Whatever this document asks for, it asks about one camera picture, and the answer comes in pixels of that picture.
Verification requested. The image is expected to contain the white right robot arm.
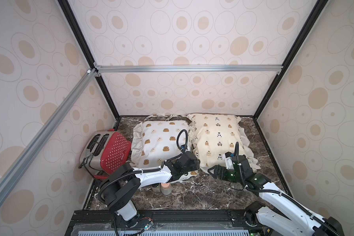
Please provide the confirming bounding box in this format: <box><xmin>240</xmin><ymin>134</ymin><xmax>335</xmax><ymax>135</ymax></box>
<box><xmin>208</xmin><ymin>156</ymin><xmax>344</xmax><ymax>236</ymax></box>

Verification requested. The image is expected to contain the pink lid spice jar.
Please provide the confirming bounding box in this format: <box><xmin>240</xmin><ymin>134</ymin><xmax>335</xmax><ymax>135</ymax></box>
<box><xmin>160</xmin><ymin>183</ymin><xmax>172</xmax><ymax>196</ymax></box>

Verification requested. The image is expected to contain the silver horizontal back rail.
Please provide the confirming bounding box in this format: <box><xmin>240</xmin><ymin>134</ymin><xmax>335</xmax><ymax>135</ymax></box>
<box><xmin>97</xmin><ymin>65</ymin><xmax>283</xmax><ymax>73</ymax></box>

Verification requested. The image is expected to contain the black vertical frame post left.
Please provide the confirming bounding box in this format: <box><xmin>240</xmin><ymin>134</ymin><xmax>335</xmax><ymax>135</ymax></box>
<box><xmin>58</xmin><ymin>0</ymin><xmax>121</xmax><ymax>120</ymax></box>

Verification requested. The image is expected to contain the black vertical frame post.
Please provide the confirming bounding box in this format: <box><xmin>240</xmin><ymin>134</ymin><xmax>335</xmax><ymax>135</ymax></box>
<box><xmin>253</xmin><ymin>0</ymin><xmax>328</xmax><ymax>121</ymax></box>
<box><xmin>58</xmin><ymin>0</ymin><xmax>121</xmax><ymax>120</ymax></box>

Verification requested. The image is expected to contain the cream animal print pillow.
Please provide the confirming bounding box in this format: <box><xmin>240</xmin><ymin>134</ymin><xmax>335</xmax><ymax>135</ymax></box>
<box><xmin>187</xmin><ymin>113</ymin><xmax>261</xmax><ymax>173</ymax></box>

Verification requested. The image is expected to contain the red and silver toaster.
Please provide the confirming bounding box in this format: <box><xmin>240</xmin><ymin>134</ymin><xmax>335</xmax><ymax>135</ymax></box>
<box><xmin>78</xmin><ymin>129</ymin><xmax>131</xmax><ymax>181</ymax></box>

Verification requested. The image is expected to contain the black vertical frame post right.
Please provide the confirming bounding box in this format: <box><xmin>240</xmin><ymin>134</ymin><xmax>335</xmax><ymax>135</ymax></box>
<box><xmin>253</xmin><ymin>0</ymin><xmax>328</xmax><ymax>121</ymax></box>

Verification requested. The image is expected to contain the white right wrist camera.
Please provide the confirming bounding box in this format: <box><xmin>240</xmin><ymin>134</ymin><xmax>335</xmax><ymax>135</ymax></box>
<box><xmin>225</xmin><ymin>152</ymin><xmax>234</xmax><ymax>170</ymax></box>

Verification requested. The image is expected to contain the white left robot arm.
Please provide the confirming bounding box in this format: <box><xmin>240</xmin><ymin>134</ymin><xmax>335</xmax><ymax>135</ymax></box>
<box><xmin>97</xmin><ymin>151</ymin><xmax>200</xmax><ymax>222</ymax></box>

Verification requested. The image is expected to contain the silver diagonal left rail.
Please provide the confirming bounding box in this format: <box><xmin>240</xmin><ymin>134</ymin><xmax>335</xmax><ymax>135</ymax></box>
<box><xmin>0</xmin><ymin>68</ymin><xmax>98</xmax><ymax>207</ymax></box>

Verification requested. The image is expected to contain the white bear print pillow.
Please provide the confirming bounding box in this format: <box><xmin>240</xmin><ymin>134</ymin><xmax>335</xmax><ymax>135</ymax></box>
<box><xmin>131</xmin><ymin>120</ymin><xmax>191</xmax><ymax>169</ymax></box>

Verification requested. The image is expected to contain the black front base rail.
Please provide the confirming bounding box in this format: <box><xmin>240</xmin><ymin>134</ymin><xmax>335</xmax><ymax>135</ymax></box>
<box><xmin>65</xmin><ymin>209</ymin><xmax>272</xmax><ymax>236</ymax></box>

